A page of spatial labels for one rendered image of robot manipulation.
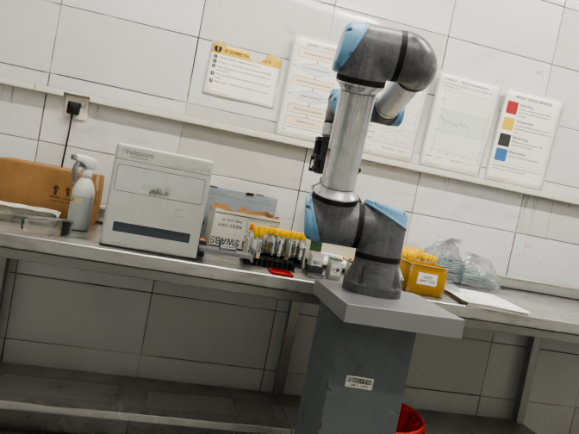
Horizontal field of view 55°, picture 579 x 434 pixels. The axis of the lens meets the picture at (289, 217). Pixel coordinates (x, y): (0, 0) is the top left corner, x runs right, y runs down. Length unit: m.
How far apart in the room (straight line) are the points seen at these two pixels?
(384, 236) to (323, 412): 0.45
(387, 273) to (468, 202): 1.28
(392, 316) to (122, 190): 0.84
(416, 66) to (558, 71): 1.63
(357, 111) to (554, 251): 1.76
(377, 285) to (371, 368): 0.20
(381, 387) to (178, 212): 0.75
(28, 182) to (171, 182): 0.58
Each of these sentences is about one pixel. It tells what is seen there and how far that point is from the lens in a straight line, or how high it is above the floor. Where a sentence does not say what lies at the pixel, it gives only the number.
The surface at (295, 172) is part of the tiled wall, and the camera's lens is 2.35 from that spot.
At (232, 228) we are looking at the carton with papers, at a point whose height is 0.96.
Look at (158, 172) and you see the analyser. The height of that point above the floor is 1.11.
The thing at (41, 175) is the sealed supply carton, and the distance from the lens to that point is 2.05.
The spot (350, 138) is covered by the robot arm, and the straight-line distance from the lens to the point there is 1.33.
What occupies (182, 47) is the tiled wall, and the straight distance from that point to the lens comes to 2.34.
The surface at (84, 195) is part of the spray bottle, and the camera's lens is 1.89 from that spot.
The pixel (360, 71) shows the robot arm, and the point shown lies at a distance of 1.30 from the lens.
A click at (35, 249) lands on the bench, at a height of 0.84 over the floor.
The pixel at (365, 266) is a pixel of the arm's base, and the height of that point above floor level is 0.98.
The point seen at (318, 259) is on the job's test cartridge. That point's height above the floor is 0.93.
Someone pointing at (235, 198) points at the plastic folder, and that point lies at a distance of 2.29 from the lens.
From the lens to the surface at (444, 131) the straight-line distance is 2.56.
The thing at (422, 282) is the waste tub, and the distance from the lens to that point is 1.90.
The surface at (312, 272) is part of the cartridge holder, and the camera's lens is 1.79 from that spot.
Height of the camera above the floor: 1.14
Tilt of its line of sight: 3 degrees down
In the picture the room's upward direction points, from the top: 11 degrees clockwise
